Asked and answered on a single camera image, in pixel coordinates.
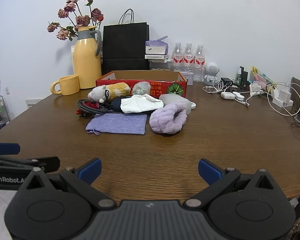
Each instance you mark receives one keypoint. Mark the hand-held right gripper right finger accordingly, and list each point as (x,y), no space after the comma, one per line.
(208,171)

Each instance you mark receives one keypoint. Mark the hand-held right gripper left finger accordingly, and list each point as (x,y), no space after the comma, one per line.
(91,170)

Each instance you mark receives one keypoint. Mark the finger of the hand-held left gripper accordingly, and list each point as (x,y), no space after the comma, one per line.
(15,163)
(6,148)

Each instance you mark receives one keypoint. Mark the red rose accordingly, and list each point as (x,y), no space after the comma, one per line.
(90,104)

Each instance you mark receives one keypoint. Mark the purple fluffy headband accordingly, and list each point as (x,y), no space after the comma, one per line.
(165,120)

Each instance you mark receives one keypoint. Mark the navy pouch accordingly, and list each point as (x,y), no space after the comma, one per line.
(116,103)

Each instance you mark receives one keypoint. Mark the translucent plastic case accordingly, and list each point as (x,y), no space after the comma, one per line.
(175,98)

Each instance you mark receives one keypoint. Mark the white cloth bag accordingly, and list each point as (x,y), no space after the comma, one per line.
(137,103)

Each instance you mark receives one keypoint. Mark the yellow white plush toy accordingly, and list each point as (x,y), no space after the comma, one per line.
(115,90)

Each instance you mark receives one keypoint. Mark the green iridescent ball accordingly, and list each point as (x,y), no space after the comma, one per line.
(141,88)

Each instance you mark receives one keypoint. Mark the red cardboard box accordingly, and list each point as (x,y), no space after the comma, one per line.
(157,87)

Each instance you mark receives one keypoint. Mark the small white round dish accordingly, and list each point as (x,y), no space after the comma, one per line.
(193,105)

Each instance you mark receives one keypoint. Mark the white earbuds case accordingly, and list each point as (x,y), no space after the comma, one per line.
(226,95)

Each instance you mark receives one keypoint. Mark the white contact lens case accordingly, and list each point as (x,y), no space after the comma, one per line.
(238,95)

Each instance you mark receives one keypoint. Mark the yellow mug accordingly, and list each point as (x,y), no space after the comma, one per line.
(68,85)

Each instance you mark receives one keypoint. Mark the black charger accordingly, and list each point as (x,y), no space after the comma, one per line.
(227,81)

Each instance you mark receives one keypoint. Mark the white printed tin box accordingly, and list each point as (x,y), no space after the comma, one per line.
(190,78)

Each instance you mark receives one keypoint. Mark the white crumpled plastic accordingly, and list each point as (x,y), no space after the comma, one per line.
(255,87)

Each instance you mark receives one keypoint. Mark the green spray bottle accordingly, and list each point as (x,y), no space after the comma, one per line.
(238,77)

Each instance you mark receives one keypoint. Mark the black stand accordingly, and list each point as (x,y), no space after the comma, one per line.
(245,77)

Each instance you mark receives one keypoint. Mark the white robot speaker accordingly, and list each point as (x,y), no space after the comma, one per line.
(212,68)

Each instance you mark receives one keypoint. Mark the white power adapters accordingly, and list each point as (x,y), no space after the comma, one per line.
(282,96)

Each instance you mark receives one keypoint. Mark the yellow thermos jug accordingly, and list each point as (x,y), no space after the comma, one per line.
(86,62)

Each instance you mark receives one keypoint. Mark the colourful snack packet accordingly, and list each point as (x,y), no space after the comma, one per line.
(261,76)

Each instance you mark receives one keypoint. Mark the clear water bottle red label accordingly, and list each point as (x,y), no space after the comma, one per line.
(200,60)
(177,55)
(189,56)

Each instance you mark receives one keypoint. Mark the clear snack container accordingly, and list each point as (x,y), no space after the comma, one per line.
(160,65)

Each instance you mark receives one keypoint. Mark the white flat box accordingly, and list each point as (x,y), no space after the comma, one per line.
(155,57)

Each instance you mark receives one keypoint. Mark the black paper bag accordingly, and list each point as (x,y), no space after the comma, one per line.
(125,47)

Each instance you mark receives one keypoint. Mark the purple tissue pack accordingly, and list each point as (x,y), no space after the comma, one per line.
(156,47)

